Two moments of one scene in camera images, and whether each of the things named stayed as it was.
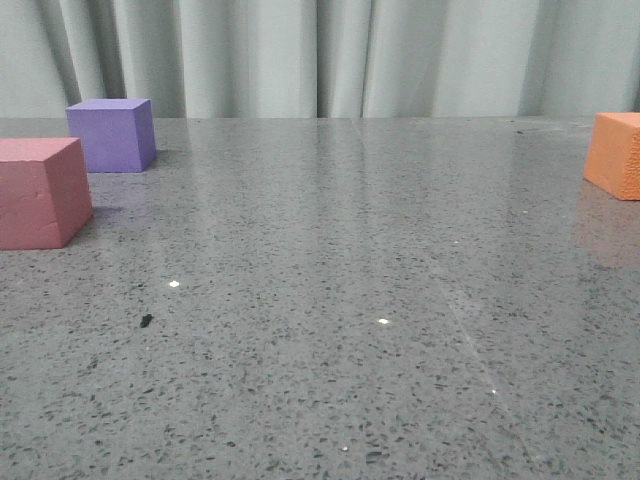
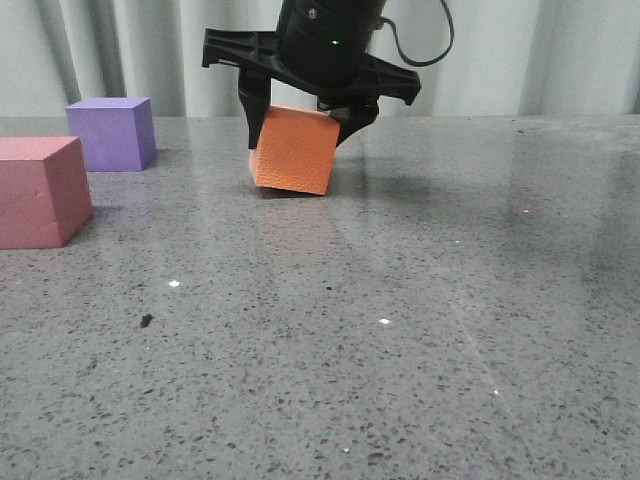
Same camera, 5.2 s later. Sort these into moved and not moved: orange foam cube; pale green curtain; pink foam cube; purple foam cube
Moved: orange foam cube
Not moved: purple foam cube; pale green curtain; pink foam cube
